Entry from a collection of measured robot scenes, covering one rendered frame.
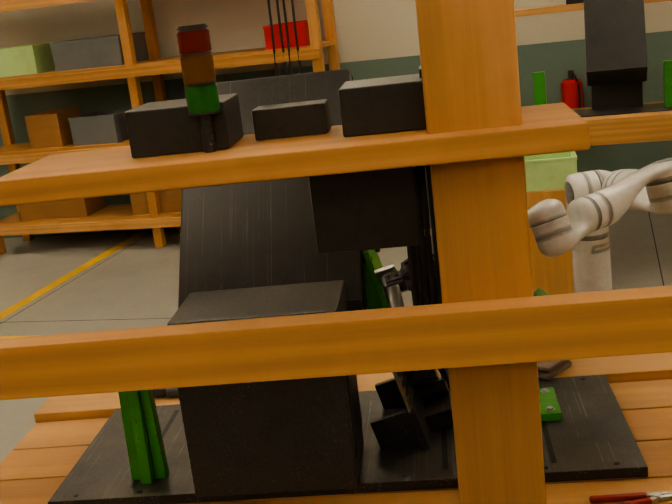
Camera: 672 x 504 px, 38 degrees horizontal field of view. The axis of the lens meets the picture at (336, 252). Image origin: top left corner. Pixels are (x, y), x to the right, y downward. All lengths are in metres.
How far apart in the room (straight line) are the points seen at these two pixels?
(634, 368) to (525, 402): 0.67
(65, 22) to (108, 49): 0.88
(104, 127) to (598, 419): 6.19
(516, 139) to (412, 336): 0.33
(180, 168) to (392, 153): 0.32
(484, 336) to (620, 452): 0.47
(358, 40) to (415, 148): 6.16
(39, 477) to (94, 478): 0.15
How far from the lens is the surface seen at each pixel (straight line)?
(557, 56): 7.37
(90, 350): 1.58
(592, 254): 2.43
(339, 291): 1.75
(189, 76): 1.51
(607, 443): 1.89
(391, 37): 7.50
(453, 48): 1.44
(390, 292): 1.83
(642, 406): 2.09
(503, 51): 1.45
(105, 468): 2.03
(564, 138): 1.43
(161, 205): 7.73
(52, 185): 1.53
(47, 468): 2.14
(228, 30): 7.86
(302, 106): 1.58
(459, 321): 1.47
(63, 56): 7.90
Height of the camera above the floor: 1.75
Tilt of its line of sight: 15 degrees down
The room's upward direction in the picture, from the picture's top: 7 degrees counter-clockwise
